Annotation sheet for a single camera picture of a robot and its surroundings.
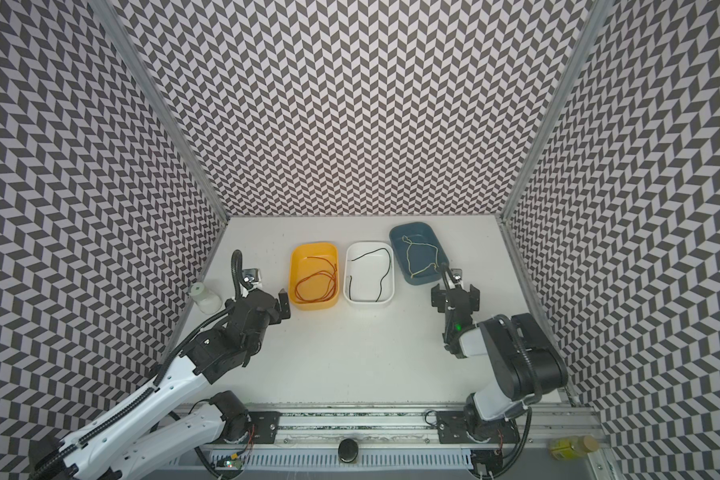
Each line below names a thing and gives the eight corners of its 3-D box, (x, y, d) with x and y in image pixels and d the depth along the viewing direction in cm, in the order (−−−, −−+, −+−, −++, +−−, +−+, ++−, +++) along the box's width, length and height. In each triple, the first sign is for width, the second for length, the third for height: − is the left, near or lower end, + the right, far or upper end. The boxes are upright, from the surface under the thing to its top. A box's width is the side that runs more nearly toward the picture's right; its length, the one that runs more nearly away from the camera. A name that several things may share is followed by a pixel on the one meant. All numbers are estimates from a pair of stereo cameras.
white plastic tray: (343, 309, 95) (340, 296, 89) (347, 253, 110) (345, 239, 103) (395, 309, 95) (396, 296, 89) (392, 253, 109) (393, 239, 103)
